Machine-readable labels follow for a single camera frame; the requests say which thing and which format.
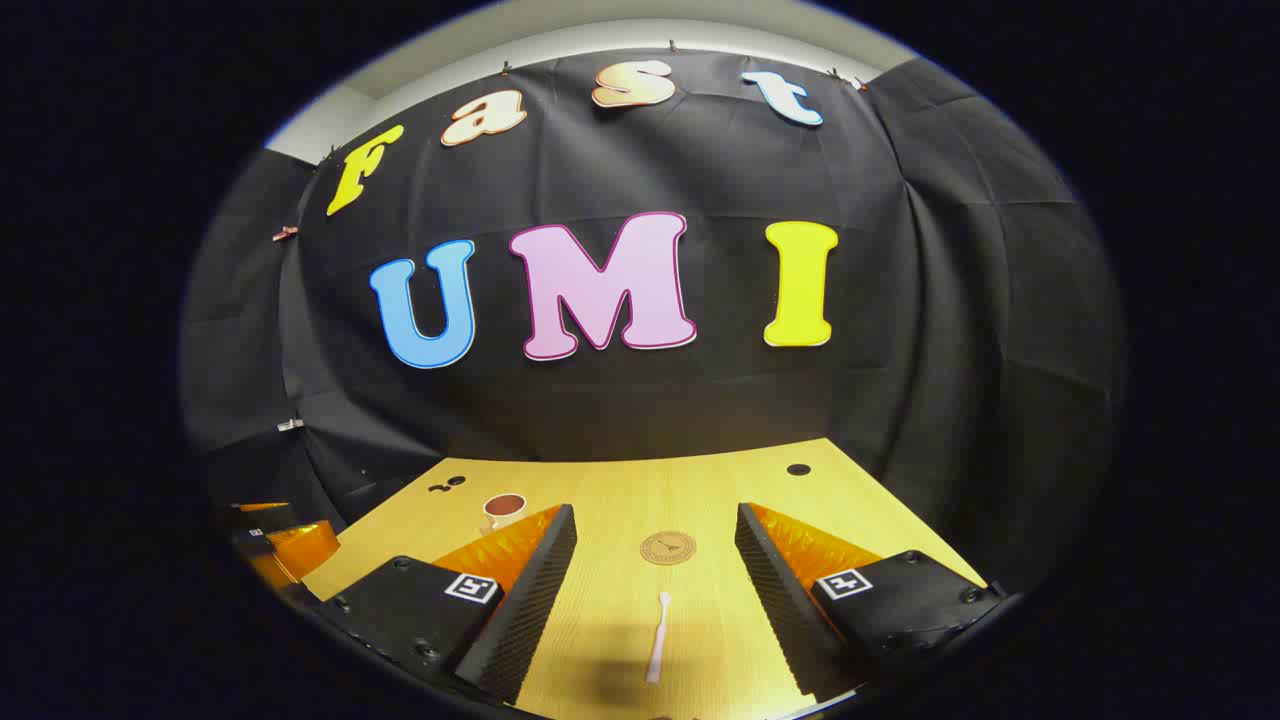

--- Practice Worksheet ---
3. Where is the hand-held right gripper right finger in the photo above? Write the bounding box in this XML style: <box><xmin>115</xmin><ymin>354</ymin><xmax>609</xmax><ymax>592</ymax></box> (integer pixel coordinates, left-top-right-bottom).
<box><xmin>735</xmin><ymin>502</ymin><xmax>1004</xmax><ymax>701</ymax></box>

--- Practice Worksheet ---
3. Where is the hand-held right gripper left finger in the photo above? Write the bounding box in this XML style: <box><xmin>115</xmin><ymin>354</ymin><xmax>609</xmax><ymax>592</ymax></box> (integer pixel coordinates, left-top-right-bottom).
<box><xmin>318</xmin><ymin>503</ymin><xmax>579</xmax><ymax>704</ymax></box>

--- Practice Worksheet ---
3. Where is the beige cup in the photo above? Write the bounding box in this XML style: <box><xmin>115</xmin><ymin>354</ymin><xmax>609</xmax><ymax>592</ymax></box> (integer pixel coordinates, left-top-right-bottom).
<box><xmin>481</xmin><ymin>493</ymin><xmax>529</xmax><ymax>535</ymax></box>

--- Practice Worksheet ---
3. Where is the round wooden coaster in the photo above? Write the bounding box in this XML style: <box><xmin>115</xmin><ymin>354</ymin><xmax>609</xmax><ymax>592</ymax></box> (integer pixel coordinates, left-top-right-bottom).
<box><xmin>640</xmin><ymin>530</ymin><xmax>698</xmax><ymax>567</ymax></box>

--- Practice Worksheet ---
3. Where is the white toothbrush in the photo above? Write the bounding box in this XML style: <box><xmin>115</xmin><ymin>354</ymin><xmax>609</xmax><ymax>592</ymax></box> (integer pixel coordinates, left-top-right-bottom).
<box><xmin>645</xmin><ymin>591</ymin><xmax>673</xmax><ymax>685</ymax></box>

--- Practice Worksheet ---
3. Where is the wooden desktop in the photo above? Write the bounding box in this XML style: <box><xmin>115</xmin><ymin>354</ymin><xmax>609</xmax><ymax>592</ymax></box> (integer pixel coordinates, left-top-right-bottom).
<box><xmin>300</xmin><ymin>438</ymin><xmax>991</xmax><ymax>720</ymax></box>

